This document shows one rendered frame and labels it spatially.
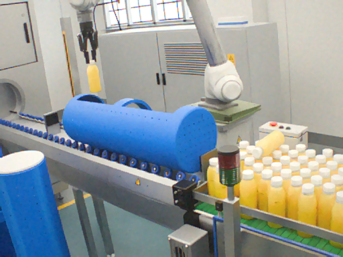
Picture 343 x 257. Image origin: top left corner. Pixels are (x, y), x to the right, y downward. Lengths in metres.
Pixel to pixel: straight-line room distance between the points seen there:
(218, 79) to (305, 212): 0.98
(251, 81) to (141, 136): 1.76
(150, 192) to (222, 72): 0.71
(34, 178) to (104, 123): 0.43
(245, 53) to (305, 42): 1.27
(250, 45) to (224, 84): 1.32
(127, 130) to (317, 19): 2.93
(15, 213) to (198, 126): 0.98
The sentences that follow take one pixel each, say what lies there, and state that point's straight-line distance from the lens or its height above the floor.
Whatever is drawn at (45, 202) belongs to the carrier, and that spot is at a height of 0.83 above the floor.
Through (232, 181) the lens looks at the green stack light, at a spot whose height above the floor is 1.17.
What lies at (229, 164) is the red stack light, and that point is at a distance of 1.07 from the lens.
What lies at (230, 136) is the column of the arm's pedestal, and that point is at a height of 0.91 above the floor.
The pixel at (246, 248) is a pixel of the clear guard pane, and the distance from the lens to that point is 1.35.
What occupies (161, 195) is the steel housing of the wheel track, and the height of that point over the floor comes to 0.86.
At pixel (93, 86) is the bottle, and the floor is 1.28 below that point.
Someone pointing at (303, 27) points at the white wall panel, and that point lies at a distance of 4.36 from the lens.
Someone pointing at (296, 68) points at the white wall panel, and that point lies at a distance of 4.47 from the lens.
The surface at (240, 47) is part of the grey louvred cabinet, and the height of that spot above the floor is 1.28.
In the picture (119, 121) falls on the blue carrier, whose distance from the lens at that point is 1.82.
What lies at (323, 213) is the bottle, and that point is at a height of 0.99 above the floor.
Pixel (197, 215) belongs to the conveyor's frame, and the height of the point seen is 0.90.
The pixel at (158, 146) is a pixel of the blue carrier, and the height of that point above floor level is 1.10.
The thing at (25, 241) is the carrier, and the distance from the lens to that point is 2.04.
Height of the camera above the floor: 1.65
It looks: 18 degrees down
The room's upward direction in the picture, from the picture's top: 7 degrees counter-clockwise
